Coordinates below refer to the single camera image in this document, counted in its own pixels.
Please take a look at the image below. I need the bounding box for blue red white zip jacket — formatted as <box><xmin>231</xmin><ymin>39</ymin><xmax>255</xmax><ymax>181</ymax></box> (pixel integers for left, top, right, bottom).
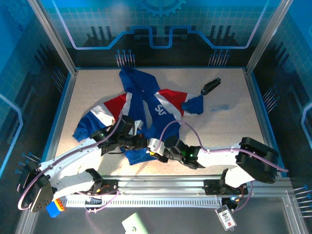
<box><xmin>72</xmin><ymin>67</ymin><xmax>204</xmax><ymax>166</ymax></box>

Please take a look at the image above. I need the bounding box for pale green card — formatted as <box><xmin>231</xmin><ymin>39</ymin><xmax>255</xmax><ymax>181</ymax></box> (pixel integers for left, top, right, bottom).
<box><xmin>121</xmin><ymin>212</ymin><xmax>150</xmax><ymax>234</ymax></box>

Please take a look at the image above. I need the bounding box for black handheld tool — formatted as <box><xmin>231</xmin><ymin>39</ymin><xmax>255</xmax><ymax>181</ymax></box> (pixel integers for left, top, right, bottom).
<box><xmin>200</xmin><ymin>77</ymin><xmax>222</xmax><ymax>96</ymax></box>

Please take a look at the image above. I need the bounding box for white badge card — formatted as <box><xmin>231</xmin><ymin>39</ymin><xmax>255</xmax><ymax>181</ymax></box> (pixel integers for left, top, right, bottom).
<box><xmin>215</xmin><ymin>204</ymin><xmax>238</xmax><ymax>231</ymax></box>

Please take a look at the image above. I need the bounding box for blue orange toy block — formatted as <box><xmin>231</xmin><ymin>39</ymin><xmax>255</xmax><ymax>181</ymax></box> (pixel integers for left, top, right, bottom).
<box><xmin>45</xmin><ymin>198</ymin><xmax>67</xmax><ymax>218</ymax></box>

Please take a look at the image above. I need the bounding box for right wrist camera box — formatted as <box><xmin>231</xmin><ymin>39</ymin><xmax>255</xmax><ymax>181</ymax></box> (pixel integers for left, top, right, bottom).
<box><xmin>147</xmin><ymin>137</ymin><xmax>163</xmax><ymax>154</ymax></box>

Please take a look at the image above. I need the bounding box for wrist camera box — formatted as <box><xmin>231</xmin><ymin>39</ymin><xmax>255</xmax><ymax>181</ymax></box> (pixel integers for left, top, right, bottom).
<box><xmin>147</xmin><ymin>137</ymin><xmax>163</xmax><ymax>154</ymax></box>
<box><xmin>133</xmin><ymin>120</ymin><xmax>145</xmax><ymax>135</ymax></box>

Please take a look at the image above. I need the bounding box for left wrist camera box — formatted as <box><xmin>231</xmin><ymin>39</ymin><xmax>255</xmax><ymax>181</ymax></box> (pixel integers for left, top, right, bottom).
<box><xmin>133</xmin><ymin>120</ymin><xmax>145</xmax><ymax>135</ymax></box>

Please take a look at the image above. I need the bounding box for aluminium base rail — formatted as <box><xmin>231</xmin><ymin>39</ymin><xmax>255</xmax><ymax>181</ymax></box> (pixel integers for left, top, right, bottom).
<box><xmin>48</xmin><ymin>175</ymin><xmax>291</xmax><ymax>194</ymax></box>

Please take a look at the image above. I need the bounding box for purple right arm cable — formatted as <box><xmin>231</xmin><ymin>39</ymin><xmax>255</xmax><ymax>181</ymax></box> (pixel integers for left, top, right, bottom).
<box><xmin>157</xmin><ymin>119</ymin><xmax>290</xmax><ymax>212</ymax></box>

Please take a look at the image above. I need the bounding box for slotted grey cable duct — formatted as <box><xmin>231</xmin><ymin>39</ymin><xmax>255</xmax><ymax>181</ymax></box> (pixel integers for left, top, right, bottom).
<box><xmin>59</xmin><ymin>196</ymin><xmax>223</xmax><ymax>208</ymax></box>

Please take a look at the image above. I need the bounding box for aluminium frame post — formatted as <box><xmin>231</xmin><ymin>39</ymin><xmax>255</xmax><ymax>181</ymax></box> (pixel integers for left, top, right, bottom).
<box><xmin>244</xmin><ymin>0</ymin><xmax>286</xmax><ymax>74</ymax></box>
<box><xmin>27</xmin><ymin>0</ymin><xmax>78</xmax><ymax>74</ymax></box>

